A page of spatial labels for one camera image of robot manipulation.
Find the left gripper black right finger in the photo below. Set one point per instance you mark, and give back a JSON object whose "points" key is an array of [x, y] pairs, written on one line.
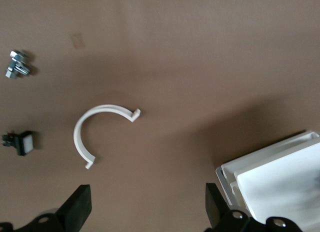
{"points": [[217, 212]]}

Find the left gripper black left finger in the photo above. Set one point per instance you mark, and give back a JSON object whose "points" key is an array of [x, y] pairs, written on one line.
{"points": [[75, 212]]}

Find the white plastic drawer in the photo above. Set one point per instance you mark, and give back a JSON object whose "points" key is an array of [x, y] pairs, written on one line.
{"points": [[275, 187], [270, 152], [235, 192]]}

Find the white drawer cabinet shell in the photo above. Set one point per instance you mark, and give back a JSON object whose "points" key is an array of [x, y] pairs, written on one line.
{"points": [[222, 184]]}

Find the white curved plastic clip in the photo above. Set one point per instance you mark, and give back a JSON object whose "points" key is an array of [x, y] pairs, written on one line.
{"points": [[76, 134]]}

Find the small metal potentiometer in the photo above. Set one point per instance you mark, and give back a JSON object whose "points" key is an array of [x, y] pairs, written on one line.
{"points": [[16, 64]]}

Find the brown tape patch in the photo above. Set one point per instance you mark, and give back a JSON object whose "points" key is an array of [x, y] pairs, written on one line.
{"points": [[78, 40]]}

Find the black square switch white face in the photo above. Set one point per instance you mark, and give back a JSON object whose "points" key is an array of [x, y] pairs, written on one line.
{"points": [[25, 143]]}

